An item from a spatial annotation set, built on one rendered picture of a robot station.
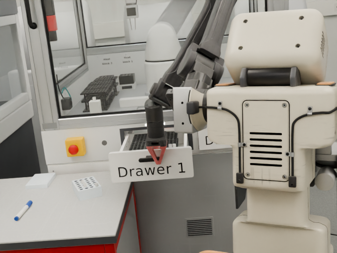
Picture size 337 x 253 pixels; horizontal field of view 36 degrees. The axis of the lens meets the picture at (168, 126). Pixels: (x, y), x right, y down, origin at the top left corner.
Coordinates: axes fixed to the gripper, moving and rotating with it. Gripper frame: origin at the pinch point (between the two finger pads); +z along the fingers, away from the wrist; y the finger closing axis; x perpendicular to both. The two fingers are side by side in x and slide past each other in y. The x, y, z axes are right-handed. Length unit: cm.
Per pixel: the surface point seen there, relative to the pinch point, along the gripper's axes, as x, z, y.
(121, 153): 12.8, -2.6, 3.0
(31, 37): 48, -41, 35
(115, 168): 15.6, 2.7, 2.8
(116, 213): 14.4, 13.7, -10.0
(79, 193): 29.0, 11.2, 2.5
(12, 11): 84, -48, 121
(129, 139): 14.5, 3.3, 37.4
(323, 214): -89, 91, 135
